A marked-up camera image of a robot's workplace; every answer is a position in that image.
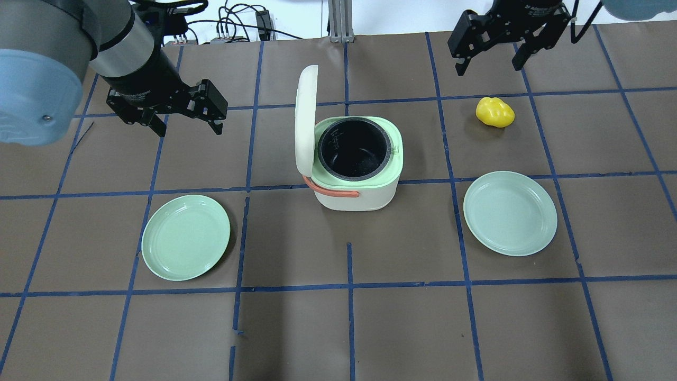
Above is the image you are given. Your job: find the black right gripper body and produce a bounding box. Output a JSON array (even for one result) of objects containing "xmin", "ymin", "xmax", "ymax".
[{"xmin": 447, "ymin": 1, "xmax": 572, "ymax": 60}]

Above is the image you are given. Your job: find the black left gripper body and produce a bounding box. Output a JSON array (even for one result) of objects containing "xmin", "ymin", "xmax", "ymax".
[{"xmin": 106, "ymin": 79, "xmax": 228, "ymax": 125}]

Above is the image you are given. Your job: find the cream rice cooker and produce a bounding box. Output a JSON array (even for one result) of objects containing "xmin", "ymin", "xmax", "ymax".
[{"xmin": 294, "ymin": 65, "xmax": 404, "ymax": 212}]

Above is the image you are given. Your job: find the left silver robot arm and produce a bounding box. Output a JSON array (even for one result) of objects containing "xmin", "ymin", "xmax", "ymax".
[{"xmin": 1, "ymin": 1, "xmax": 228, "ymax": 146}]

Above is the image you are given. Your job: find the yellow toy lemon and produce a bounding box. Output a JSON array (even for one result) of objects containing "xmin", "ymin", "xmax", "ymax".
[{"xmin": 475, "ymin": 97, "xmax": 516, "ymax": 128}]

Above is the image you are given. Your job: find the green plate far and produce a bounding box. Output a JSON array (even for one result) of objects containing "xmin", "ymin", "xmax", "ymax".
[{"xmin": 141, "ymin": 195, "xmax": 231, "ymax": 282}]

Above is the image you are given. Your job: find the green plate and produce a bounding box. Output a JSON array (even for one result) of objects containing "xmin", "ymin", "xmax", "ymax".
[
  {"xmin": 463, "ymin": 171, "xmax": 558, "ymax": 257},
  {"xmin": 141, "ymin": 195, "xmax": 231, "ymax": 282}
]

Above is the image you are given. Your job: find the green plate near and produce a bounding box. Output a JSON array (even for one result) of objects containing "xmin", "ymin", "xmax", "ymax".
[{"xmin": 463, "ymin": 171, "xmax": 558, "ymax": 257}]

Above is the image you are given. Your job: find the aluminium frame post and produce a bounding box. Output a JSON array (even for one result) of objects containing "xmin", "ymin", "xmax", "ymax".
[{"xmin": 328, "ymin": 0, "xmax": 355, "ymax": 43}]

